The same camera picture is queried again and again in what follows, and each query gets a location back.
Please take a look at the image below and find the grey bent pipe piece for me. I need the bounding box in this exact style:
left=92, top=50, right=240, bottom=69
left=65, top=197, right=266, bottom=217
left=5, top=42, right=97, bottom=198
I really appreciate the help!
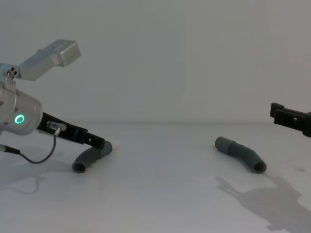
left=72, top=141, right=113, bottom=174
left=214, top=136, right=267, bottom=175

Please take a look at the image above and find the thin dark gripper cable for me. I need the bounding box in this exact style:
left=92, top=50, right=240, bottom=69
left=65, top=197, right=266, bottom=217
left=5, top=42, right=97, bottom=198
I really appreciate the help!
left=0, top=120, right=67, bottom=165

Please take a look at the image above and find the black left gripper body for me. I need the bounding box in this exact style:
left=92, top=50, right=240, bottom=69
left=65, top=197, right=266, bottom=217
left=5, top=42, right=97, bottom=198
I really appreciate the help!
left=36, top=112, right=89, bottom=146

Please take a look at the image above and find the white table cloth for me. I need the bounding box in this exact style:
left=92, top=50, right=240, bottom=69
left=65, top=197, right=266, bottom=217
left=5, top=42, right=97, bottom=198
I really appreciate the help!
left=0, top=120, right=311, bottom=233

